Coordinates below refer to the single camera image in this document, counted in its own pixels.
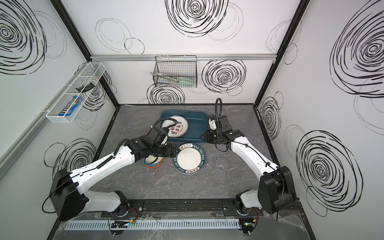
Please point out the cream bowl on stack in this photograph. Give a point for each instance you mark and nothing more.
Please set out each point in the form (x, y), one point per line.
(152, 159)

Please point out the black front rail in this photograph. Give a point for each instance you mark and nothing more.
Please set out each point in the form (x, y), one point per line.
(137, 208)

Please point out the plate with dark lettered rim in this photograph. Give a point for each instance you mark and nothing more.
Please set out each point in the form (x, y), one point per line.
(190, 159)

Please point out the green item in basket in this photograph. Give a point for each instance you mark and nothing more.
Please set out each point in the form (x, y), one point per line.
(186, 81)

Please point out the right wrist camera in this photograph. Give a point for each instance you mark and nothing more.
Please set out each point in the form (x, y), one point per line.
(221, 123)

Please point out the blue candy packet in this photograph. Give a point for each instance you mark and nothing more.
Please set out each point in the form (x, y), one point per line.
(71, 106)

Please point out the white slotted cable duct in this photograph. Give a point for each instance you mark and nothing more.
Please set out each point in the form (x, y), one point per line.
(194, 224)

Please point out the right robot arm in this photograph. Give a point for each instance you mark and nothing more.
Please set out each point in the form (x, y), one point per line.
(276, 186)

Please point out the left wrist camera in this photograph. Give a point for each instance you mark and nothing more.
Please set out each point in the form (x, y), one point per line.
(158, 136)

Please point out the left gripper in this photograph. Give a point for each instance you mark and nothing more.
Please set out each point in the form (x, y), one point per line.
(172, 150)

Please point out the clear glass near front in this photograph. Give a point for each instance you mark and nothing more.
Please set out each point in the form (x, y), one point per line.
(221, 165)

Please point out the orange bowl under stack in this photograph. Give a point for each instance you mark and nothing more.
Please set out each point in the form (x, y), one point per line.
(153, 165)

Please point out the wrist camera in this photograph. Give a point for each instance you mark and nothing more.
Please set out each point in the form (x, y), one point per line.
(221, 123)
(158, 136)

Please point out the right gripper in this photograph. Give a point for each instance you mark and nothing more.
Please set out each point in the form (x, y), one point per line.
(205, 136)

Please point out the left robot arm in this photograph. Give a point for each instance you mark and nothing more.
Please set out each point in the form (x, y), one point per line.
(70, 191)

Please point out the black wire basket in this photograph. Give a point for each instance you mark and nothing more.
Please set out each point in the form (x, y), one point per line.
(175, 66)

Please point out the plate with red characters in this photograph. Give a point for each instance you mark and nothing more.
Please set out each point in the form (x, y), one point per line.
(180, 129)

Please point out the metal tongs in basket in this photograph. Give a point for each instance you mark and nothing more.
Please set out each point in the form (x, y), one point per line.
(166, 77)

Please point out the white wire shelf basket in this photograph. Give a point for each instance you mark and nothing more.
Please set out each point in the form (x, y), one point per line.
(87, 73)

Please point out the teal plastic bin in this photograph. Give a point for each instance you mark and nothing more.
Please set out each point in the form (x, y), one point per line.
(197, 124)

